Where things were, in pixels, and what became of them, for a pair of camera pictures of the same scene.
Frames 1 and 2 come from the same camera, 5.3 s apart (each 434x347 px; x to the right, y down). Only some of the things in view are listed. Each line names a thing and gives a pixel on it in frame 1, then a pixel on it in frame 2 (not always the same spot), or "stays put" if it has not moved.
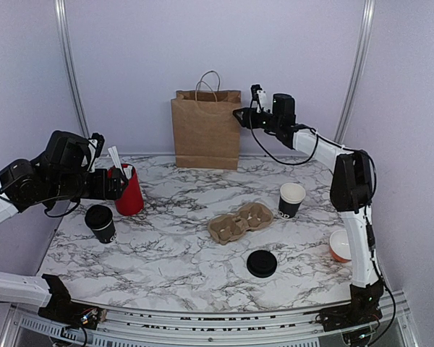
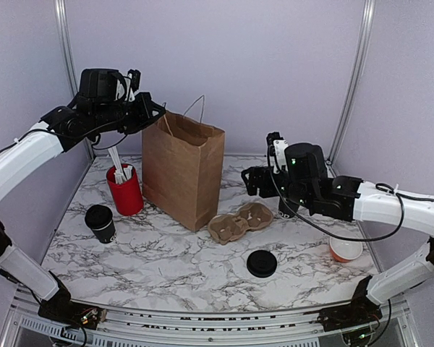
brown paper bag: [206, 131] → [183, 166]
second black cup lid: [261, 263] stays put
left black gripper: [101, 192] → [145, 112]
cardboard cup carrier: [226, 228] stays put
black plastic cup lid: [98, 217] stays put
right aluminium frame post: [353, 87] stays put
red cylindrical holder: [131, 200] stays put
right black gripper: [248, 116] → [264, 172]
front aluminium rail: [296, 326] stays put
